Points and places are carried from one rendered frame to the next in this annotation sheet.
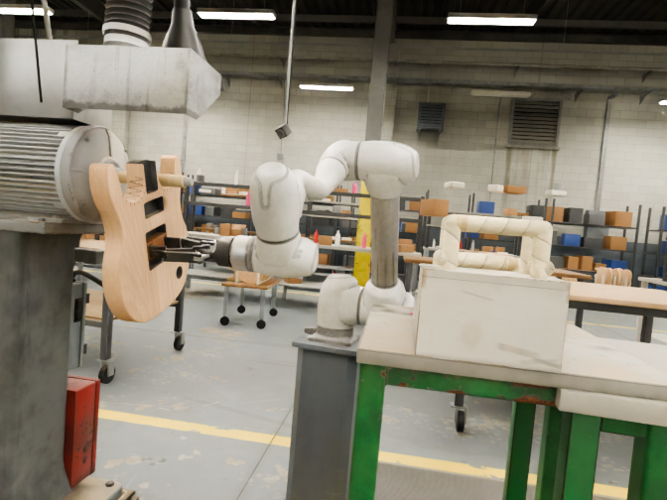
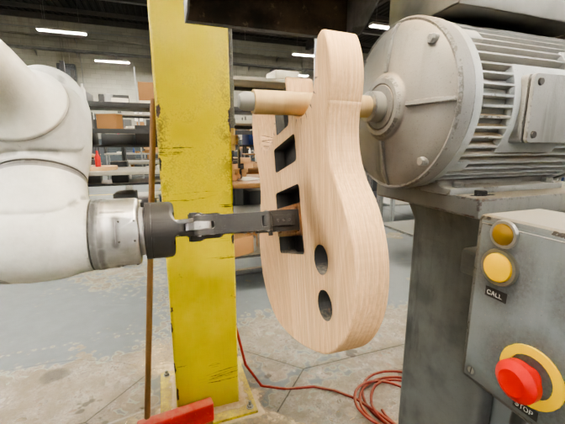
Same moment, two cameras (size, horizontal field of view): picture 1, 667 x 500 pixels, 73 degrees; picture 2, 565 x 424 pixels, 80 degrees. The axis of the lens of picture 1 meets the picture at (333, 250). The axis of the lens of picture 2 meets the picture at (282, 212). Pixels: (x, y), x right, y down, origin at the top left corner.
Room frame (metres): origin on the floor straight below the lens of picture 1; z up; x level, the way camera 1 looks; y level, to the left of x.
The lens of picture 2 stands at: (1.60, 0.21, 1.20)
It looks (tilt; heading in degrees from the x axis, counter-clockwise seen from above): 12 degrees down; 152
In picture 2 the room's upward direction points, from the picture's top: straight up
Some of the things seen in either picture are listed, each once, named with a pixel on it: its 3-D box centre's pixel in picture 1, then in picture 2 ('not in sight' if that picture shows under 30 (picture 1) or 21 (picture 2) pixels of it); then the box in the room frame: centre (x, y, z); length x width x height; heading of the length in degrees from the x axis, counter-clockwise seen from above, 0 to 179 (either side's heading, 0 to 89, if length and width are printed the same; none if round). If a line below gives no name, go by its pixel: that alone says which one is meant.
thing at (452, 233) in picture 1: (451, 245); not in sight; (0.89, -0.23, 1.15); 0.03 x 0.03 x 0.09
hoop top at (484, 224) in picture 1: (497, 225); not in sight; (0.88, -0.31, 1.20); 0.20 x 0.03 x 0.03; 81
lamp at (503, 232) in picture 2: not in sight; (502, 235); (1.41, 0.56, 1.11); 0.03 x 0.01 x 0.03; 172
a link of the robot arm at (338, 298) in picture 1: (339, 300); not in sight; (1.86, -0.04, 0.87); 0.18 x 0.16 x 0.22; 75
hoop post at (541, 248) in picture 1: (540, 253); not in sight; (0.86, -0.40, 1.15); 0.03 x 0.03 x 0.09
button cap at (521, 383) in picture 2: not in sight; (524, 378); (1.46, 0.55, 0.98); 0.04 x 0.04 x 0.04; 82
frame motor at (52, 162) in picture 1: (45, 172); (480, 112); (1.22, 0.79, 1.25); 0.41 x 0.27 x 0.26; 82
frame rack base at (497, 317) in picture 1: (483, 312); not in sight; (0.92, -0.32, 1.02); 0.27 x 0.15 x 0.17; 82
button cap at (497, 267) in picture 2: not in sight; (500, 267); (1.41, 0.56, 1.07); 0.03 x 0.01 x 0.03; 172
